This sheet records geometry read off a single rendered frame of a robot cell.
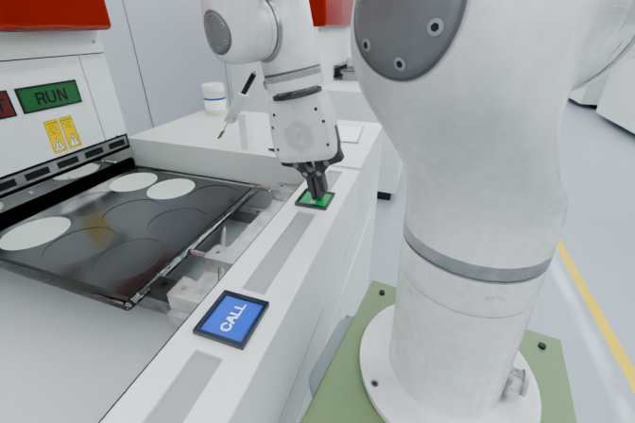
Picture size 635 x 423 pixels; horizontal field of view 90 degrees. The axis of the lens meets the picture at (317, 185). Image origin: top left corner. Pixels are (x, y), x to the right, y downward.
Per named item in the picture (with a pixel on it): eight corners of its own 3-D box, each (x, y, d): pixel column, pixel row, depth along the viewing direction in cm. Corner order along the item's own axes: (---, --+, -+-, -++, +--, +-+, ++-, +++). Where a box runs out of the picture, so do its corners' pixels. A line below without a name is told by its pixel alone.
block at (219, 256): (206, 270, 50) (202, 255, 49) (218, 257, 53) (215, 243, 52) (250, 281, 48) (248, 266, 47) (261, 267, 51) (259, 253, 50)
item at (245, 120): (227, 147, 76) (218, 91, 70) (235, 143, 79) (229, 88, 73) (248, 150, 74) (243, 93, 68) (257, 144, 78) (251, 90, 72)
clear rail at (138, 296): (121, 312, 42) (118, 304, 41) (256, 188, 74) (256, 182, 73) (129, 314, 42) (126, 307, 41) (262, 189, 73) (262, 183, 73)
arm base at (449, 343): (535, 339, 40) (585, 212, 32) (544, 524, 25) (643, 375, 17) (388, 287, 48) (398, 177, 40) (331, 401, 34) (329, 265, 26)
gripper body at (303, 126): (253, 95, 45) (273, 167, 50) (319, 83, 42) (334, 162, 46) (276, 87, 52) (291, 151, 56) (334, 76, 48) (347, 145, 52)
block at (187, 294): (170, 308, 44) (165, 293, 42) (186, 291, 46) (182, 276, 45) (220, 324, 41) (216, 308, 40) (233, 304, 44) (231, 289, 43)
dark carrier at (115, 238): (-30, 248, 53) (-32, 245, 53) (135, 169, 82) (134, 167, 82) (128, 299, 43) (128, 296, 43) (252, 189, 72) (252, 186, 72)
